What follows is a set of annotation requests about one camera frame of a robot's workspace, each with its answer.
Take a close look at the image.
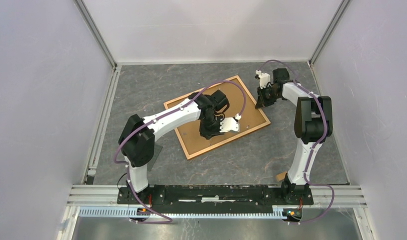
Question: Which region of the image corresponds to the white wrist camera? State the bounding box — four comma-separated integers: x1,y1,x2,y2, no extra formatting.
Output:
255,70,271,90
219,113,242,133

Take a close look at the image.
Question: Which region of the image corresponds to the grey building baseplate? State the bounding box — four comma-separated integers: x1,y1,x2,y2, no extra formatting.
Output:
147,144,163,172

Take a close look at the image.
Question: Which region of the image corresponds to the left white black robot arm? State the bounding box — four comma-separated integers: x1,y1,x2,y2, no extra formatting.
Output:
118,90,230,204

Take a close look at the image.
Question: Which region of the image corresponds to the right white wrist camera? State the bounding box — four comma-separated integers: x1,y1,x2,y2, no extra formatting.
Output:
255,70,271,90

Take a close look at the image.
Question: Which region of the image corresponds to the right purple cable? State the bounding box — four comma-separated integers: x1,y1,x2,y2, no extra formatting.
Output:
254,59,336,226

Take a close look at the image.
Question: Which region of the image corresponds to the wooden picture frame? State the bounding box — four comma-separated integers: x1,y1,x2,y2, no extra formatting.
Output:
174,75,271,160

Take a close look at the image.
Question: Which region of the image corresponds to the slotted cable duct rail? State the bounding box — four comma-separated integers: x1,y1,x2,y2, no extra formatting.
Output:
78,206,287,220

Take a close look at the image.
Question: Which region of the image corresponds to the small cardboard block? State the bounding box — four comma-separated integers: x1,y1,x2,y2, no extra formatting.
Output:
275,171,288,182

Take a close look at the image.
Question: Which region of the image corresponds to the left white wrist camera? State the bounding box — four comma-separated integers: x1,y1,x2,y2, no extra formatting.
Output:
219,113,242,133

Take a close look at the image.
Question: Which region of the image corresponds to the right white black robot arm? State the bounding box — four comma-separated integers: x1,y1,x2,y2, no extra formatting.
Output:
255,68,333,204

